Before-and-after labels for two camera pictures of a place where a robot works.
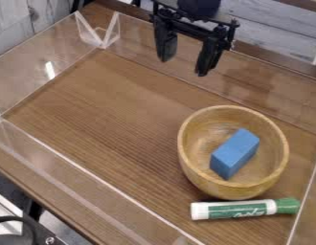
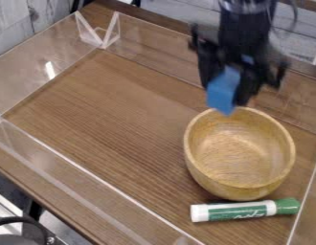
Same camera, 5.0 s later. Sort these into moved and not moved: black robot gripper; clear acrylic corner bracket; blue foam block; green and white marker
Moved: blue foam block; black robot gripper
Not moved: green and white marker; clear acrylic corner bracket
